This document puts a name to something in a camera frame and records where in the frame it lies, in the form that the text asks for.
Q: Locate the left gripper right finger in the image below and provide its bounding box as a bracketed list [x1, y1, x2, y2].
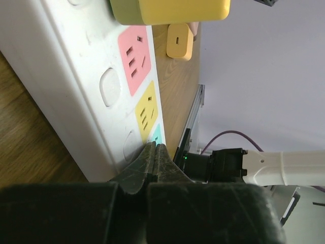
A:
[155, 144, 193, 183]

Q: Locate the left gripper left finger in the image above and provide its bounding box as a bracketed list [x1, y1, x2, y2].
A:
[109, 142, 156, 195]

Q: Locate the white power strip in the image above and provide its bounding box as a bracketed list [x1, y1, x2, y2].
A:
[1, 1, 166, 182]

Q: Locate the pink orange charger plug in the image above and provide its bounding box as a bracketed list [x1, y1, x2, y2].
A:
[188, 22, 199, 41]

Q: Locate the yellow two-port charger plug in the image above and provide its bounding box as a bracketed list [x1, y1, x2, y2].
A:
[110, 0, 231, 25]

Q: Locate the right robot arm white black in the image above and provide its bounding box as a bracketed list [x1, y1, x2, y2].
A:
[176, 148, 324, 187]

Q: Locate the aluminium frame rail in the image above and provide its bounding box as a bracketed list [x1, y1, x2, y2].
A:
[179, 84, 205, 153]

